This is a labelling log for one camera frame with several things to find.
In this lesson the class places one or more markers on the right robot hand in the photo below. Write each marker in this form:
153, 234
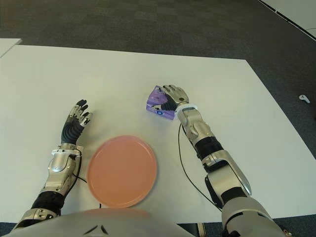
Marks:
176, 96

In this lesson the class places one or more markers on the white handheld controller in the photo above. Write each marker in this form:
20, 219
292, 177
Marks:
304, 98

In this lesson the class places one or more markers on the purple tissue paper pack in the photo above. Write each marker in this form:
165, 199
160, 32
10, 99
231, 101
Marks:
156, 98

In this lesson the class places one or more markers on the white neighbouring table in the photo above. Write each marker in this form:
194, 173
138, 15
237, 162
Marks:
8, 46

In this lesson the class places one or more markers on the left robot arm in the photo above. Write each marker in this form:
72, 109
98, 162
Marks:
58, 172

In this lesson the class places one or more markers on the pink round plate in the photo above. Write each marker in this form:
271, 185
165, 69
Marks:
122, 171

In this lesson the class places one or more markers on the grey table leg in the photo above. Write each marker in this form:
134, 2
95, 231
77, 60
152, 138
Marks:
200, 230

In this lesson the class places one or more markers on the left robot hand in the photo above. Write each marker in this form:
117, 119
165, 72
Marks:
71, 129

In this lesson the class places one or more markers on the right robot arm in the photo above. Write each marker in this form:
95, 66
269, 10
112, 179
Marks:
217, 158

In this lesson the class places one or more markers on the grey robot torso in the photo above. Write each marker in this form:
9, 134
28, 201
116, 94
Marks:
111, 222

